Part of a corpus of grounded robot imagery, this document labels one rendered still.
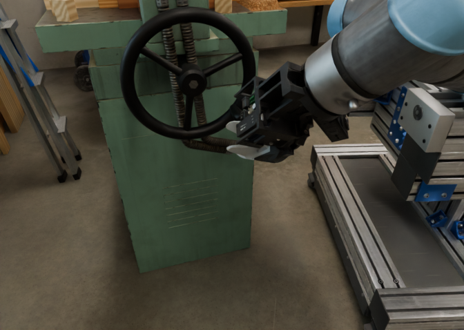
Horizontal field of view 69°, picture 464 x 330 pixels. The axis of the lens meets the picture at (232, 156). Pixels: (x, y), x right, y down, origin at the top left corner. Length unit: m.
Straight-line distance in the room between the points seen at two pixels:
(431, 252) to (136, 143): 0.99
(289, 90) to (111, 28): 0.59
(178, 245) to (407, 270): 0.76
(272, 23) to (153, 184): 0.59
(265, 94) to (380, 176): 1.20
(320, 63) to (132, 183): 0.82
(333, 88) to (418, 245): 1.01
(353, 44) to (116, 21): 0.64
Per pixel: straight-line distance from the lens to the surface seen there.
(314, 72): 0.35
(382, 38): 0.31
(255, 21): 0.93
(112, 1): 1.02
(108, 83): 0.91
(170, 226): 1.21
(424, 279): 1.21
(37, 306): 1.43
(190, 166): 1.06
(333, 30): 0.50
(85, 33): 0.88
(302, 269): 1.37
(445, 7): 0.30
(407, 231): 1.33
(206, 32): 0.80
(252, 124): 0.40
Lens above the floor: 1.08
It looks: 35 degrees down
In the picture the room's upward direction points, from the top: straight up
